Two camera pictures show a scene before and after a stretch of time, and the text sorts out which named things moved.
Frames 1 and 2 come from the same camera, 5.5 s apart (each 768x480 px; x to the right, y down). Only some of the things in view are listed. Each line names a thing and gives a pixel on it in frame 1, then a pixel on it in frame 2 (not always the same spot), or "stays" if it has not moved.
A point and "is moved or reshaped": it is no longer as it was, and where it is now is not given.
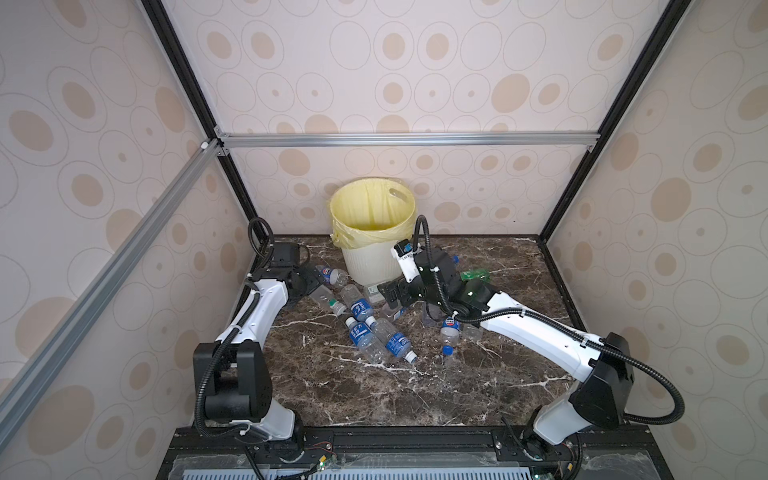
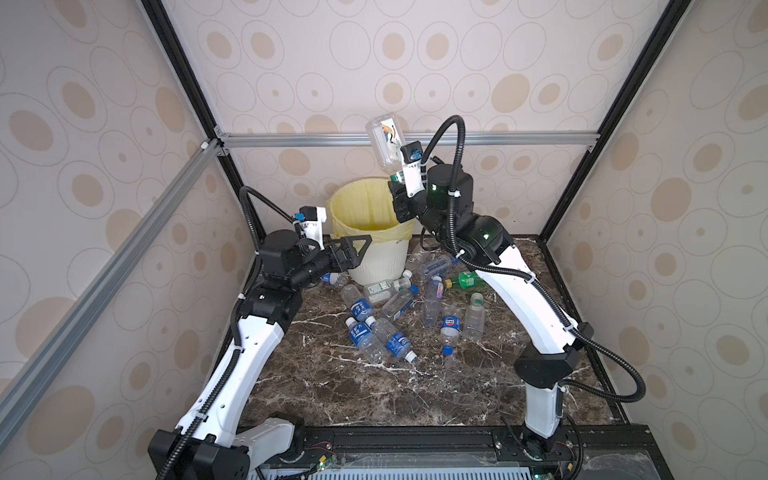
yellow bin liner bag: x=371 y=211 stays
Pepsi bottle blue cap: x=449 y=335 stays
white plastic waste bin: x=371 y=265 stays
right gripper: x=401 y=286 to x=400 y=197
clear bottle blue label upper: x=359 y=305 stays
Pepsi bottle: x=335 y=277 stays
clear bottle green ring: x=338 y=308 is moved or reshaped
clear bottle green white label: x=375 y=294 to x=387 y=140
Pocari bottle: x=364 y=340 stays
